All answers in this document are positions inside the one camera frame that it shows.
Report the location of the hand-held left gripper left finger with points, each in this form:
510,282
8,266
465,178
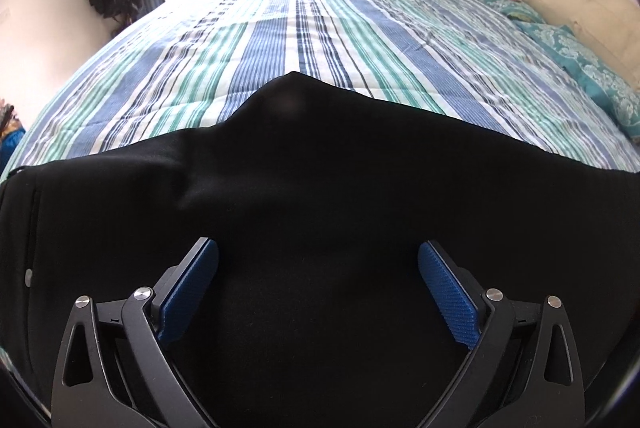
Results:
190,293

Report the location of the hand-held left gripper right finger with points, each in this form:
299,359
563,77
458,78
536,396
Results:
447,293

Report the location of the black pants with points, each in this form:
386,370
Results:
320,183

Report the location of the blue bag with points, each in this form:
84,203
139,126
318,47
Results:
11,143

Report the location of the large teal patterned pillow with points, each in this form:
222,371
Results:
590,68

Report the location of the striped blue green bedspread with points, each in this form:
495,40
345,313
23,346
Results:
325,33

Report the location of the small teal patterned pillow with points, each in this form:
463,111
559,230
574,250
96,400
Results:
515,8

